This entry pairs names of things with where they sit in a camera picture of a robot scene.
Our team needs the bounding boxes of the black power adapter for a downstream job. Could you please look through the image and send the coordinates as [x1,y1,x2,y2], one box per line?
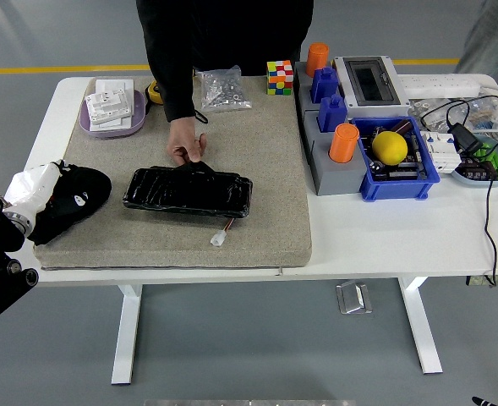
[447,122,484,156]

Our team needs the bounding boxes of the orange cylinder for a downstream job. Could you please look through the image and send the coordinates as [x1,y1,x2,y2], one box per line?
[328,123,361,164]
[305,41,331,78]

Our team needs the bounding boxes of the multicolour puzzle cube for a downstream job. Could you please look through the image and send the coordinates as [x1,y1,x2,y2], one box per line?
[266,59,295,96]

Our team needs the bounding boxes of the black adapter cable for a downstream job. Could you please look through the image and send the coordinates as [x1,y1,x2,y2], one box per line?
[419,95,498,288]

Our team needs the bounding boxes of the clear bag of small parts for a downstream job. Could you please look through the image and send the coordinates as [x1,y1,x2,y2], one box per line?
[408,96,498,140]

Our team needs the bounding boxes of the white electrical distribution box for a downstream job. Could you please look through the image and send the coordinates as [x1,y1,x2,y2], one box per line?
[331,55,411,119]

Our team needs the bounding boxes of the purple tray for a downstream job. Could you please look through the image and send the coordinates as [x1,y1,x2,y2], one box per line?
[78,88,148,139]

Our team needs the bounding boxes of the blue plastic block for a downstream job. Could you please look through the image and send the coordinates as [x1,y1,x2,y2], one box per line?
[318,93,349,134]
[309,66,341,105]

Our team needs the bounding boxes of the grey-brown mat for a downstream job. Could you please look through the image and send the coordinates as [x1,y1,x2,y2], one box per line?
[32,74,314,272]

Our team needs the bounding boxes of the white circuit breaker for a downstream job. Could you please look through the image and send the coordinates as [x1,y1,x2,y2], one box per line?
[420,129,462,174]

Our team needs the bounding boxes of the yellow tape measure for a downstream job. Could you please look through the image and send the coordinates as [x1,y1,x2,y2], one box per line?
[144,80,165,114]

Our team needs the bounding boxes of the green connector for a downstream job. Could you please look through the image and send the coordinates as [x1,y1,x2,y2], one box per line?
[472,142,498,178]

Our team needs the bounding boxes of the brown cylindrical capacitor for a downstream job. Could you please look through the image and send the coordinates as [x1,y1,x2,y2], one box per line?
[390,118,414,136]

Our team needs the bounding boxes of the clear bag of screws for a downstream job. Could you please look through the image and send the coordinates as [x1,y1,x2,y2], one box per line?
[194,64,253,113]

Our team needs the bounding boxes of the light blue tray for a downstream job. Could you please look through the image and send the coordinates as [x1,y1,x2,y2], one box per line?
[450,134,498,189]

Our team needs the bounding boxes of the blue plastic bin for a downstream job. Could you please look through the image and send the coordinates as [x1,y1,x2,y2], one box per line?
[350,116,441,202]

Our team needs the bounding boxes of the white power strip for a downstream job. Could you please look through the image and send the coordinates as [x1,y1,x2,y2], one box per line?
[396,74,482,98]

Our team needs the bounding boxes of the yellow ball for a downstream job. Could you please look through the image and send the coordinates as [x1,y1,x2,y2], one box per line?
[371,130,409,167]

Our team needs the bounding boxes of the white wall plate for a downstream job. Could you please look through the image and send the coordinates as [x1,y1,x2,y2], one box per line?
[89,114,134,133]
[95,78,135,102]

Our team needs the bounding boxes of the person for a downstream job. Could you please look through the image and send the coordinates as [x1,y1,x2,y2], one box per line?
[454,0,498,88]
[136,0,314,80]

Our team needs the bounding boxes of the white table leg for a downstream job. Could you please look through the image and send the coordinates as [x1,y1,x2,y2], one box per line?
[111,283,143,386]
[397,277,444,376]

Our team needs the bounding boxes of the white connector with orange wires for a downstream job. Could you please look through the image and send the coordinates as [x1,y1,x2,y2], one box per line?
[209,218,235,248]

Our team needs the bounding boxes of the white wall switch module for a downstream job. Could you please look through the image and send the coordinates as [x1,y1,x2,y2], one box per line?
[84,90,134,125]

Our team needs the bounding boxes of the person's right hand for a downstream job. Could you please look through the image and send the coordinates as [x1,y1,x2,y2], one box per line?
[166,116,208,165]

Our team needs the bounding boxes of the metal floor plate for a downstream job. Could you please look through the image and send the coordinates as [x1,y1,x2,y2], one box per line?
[336,280,374,315]

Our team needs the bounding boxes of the dark terminal blocks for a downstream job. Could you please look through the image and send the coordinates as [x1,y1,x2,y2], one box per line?
[457,154,498,184]

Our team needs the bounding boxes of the dark circuit board parts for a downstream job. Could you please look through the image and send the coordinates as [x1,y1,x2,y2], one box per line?
[366,125,428,182]

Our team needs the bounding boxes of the grey block holder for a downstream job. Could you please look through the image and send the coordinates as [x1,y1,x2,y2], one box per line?
[293,61,370,197]

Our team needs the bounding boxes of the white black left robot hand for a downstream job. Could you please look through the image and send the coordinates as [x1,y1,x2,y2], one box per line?
[3,159,93,218]

